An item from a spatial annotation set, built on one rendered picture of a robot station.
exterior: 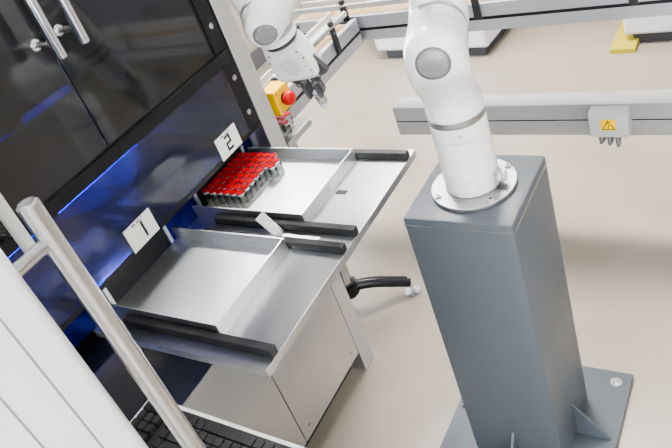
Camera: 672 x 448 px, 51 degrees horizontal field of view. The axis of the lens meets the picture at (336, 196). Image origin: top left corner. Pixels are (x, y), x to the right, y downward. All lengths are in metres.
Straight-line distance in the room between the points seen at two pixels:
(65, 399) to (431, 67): 0.83
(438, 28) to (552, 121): 1.22
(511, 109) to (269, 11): 1.34
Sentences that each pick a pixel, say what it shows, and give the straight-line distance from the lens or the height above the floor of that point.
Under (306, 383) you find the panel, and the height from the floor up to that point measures 0.24.
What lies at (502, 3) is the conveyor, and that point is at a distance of 2.29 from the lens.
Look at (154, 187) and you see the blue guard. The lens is 1.61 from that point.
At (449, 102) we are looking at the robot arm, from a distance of 1.40.
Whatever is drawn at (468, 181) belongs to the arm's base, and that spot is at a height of 0.92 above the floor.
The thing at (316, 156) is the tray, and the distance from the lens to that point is 1.83.
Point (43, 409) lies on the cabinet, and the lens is 0.81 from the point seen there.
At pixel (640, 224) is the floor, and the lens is 2.77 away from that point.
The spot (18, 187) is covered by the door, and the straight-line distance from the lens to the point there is 1.42.
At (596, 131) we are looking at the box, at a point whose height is 0.48.
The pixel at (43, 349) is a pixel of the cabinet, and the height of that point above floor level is 1.35.
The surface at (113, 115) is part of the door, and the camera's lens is 1.55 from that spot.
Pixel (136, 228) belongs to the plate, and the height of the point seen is 1.03.
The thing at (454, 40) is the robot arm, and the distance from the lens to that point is 1.31.
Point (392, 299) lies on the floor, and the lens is 2.66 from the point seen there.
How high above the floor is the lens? 1.77
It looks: 32 degrees down
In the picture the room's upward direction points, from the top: 21 degrees counter-clockwise
